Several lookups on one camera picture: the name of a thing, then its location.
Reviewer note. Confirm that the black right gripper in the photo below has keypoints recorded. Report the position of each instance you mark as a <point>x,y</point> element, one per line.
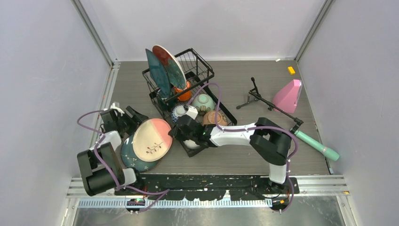
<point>176,132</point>

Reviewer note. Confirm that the white blue-rimmed bowl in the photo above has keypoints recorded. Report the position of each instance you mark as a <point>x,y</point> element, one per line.
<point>191,144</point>

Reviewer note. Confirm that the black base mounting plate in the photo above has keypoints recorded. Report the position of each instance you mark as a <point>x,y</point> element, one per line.
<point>214,187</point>

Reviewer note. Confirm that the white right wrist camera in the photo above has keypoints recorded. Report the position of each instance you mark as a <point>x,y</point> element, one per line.
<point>191,111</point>

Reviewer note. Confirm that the pink round plate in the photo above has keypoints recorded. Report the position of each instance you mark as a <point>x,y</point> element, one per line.
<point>151,140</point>

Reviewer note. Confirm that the orange mug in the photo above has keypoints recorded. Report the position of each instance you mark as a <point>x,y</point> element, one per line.
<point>183,95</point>

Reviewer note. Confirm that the black wire dish rack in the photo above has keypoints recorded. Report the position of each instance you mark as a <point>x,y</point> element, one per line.
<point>199,73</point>

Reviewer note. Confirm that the brown striped bowl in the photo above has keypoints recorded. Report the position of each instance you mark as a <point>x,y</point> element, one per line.
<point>212,117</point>

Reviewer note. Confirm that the yellow small block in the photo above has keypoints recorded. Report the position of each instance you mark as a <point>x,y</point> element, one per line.
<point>291,70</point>

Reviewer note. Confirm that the black mini tripod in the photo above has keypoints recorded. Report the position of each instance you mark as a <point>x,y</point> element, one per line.
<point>253,96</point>

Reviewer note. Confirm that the light green bowl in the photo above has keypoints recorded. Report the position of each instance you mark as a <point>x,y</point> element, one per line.
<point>203,103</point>

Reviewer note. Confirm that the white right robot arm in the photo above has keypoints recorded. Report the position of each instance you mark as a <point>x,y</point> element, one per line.
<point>273,143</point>

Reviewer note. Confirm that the red patterned bowl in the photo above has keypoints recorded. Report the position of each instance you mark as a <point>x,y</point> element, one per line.
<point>177,112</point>

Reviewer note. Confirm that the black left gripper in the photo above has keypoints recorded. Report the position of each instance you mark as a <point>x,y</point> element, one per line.
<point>137,119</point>

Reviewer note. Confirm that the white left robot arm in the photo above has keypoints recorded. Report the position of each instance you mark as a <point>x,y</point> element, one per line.
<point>99,166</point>

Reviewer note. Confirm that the teal square plate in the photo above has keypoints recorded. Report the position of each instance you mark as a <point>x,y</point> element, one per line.
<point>159,74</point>

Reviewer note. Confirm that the pink wedge object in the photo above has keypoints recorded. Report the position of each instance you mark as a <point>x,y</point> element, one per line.
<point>287,98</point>

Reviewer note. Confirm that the red round plate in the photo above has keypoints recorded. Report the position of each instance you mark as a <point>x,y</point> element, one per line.
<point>172,66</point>

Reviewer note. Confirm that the mint green microphone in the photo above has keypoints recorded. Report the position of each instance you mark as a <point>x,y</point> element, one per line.
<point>326,151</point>

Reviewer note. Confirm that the dark blue-green round plate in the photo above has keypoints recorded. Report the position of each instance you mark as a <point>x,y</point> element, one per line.
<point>130,159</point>

